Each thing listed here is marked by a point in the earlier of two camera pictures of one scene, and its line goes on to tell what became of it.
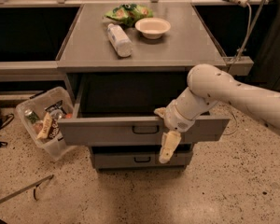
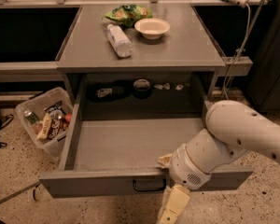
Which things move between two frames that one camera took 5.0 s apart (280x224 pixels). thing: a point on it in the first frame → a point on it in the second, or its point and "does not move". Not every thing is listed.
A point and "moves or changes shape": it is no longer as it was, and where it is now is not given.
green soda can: [32, 116] does not move
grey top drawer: [119, 111] moves or changes shape
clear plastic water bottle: [119, 40] does not move
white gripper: [175, 119] → [184, 168]
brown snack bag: [54, 128] does not move
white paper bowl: [152, 27] does not move
